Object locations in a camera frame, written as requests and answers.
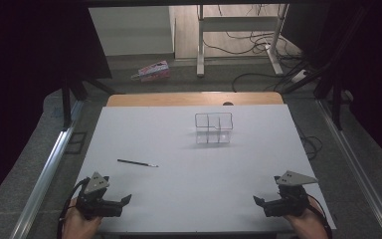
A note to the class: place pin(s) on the white power strip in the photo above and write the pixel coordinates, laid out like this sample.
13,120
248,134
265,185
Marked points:
299,76

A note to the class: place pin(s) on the black metal stand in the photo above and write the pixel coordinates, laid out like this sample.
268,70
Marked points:
337,106
66,103

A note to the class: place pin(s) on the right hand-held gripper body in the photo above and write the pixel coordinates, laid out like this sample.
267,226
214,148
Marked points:
290,202

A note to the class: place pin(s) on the dark curtain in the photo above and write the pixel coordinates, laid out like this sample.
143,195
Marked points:
23,66
368,59

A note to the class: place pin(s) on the white metal desk frame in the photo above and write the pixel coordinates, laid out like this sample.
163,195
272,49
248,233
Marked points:
200,40

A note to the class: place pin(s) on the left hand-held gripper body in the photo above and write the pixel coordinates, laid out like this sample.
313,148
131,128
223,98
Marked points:
94,202

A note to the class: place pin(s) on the white cabinet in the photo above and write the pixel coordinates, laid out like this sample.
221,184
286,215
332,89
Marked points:
131,30

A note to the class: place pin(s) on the aluminium rail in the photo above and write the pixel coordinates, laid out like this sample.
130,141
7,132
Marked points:
48,169
354,166

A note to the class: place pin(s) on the pink carton box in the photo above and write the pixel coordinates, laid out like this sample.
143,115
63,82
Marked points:
153,71

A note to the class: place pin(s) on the clear acrylic pen holder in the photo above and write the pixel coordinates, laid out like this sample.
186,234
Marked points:
212,138

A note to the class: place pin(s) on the wooden table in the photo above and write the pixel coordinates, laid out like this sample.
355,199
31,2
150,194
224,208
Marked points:
192,99

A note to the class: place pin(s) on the person's right hand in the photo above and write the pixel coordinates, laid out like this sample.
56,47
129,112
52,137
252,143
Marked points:
306,225

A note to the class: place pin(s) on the person's left hand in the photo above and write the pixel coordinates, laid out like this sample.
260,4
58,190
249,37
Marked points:
78,225

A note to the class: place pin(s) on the black pencil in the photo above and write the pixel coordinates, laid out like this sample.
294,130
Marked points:
136,162

